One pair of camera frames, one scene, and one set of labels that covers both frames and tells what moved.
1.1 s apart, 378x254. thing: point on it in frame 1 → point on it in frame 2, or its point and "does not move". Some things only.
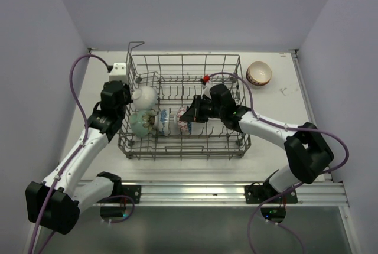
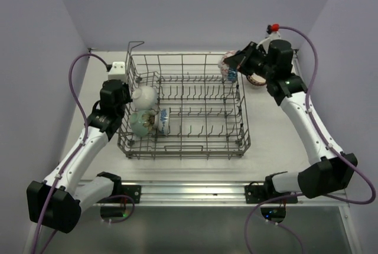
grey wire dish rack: (183, 107) does not move
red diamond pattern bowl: (182, 125) → (223, 66)
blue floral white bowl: (163, 119) does not move
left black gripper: (126, 88) does not move
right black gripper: (194, 114) → (240, 59)
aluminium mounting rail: (230, 193) does not move
